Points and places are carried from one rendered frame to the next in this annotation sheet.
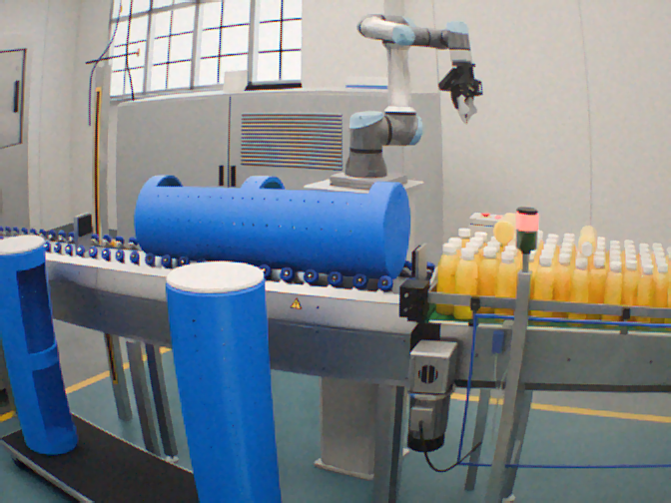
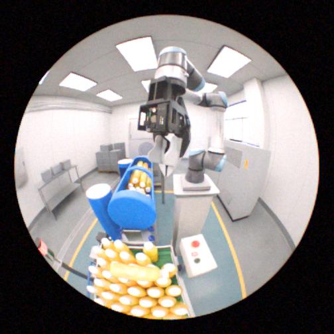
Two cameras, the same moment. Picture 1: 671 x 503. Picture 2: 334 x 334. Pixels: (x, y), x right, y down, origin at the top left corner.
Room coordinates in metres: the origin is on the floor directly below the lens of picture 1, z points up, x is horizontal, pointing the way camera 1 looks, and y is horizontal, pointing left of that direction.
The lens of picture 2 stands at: (2.33, -0.61, 1.52)
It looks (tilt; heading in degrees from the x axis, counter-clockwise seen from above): 19 degrees down; 61
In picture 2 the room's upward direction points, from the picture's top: straight up
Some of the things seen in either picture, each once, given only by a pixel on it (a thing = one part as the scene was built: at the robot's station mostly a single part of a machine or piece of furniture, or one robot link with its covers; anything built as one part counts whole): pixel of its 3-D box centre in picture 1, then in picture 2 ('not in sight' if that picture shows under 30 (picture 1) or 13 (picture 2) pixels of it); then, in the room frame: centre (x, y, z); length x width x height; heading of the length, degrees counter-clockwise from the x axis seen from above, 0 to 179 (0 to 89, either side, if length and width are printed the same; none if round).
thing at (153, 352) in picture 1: (161, 400); not in sight; (2.75, 0.71, 0.31); 0.06 x 0.06 x 0.63; 69
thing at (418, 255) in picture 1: (418, 266); (134, 235); (2.31, -0.24, 0.99); 0.10 x 0.02 x 0.12; 159
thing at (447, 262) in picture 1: (448, 281); (112, 250); (2.16, -0.31, 0.99); 0.07 x 0.07 x 0.18
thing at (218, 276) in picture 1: (213, 276); (97, 190); (2.07, 0.33, 1.03); 0.28 x 0.28 x 0.01
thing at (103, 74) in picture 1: (102, 250); (162, 167); (3.15, 1.04, 0.85); 0.06 x 0.06 x 1.70; 69
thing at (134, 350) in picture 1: (144, 411); not in sight; (2.62, 0.76, 0.31); 0.06 x 0.06 x 0.63; 69
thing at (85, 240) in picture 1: (83, 233); not in sight; (2.78, 1.00, 1.00); 0.10 x 0.04 x 0.15; 159
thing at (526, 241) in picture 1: (526, 238); (48, 252); (1.84, -0.47, 1.18); 0.06 x 0.06 x 0.05
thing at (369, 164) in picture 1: (365, 161); (195, 172); (2.84, -0.11, 1.23); 0.15 x 0.15 x 0.10
